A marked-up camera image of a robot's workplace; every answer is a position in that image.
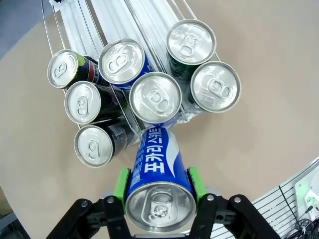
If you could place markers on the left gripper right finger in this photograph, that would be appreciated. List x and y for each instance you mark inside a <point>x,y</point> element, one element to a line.
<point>224,219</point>

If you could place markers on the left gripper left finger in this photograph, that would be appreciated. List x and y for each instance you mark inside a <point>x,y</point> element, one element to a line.
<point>99,219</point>

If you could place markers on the black Pepsi beverage can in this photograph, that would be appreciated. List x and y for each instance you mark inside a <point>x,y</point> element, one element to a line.
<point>62,68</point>
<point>93,147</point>
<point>82,102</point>

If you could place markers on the white slotted robot base plate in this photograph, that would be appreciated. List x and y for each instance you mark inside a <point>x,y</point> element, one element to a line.
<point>274,211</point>

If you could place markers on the clear white can dispenser rack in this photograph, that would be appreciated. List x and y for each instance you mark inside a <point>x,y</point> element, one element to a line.
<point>154,27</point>

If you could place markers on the green Chilsung cider can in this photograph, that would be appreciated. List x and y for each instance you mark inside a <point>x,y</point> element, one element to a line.
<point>190,41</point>
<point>215,85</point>

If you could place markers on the blue Pocari Sweat can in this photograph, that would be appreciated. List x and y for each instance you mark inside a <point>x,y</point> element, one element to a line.
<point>155,97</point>
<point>121,61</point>
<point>159,159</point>

